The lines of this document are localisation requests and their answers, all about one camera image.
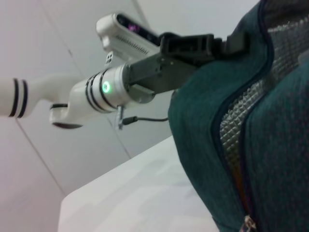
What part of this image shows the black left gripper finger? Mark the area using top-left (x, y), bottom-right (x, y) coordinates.
top-left (213, 31), bottom-right (253, 58)

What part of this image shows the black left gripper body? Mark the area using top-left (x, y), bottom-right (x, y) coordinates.
top-left (124, 32), bottom-right (215, 96)

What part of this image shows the teal fabric lunch bag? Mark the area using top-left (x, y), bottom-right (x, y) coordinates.
top-left (168, 0), bottom-right (309, 232)

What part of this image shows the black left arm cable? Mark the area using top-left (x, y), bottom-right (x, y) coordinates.
top-left (116, 105), bottom-right (169, 131)

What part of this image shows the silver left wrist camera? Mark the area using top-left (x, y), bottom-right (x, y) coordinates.
top-left (96, 14), bottom-right (167, 64)

